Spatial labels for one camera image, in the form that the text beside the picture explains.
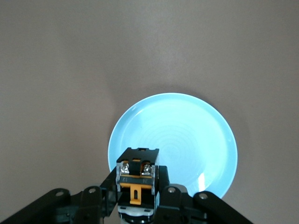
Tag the black orange push-button switch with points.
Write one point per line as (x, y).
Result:
(136, 182)

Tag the light blue round plate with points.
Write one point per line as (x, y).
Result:
(182, 130)

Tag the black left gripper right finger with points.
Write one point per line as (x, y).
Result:
(177, 205)

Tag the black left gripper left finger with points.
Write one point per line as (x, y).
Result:
(88, 205)

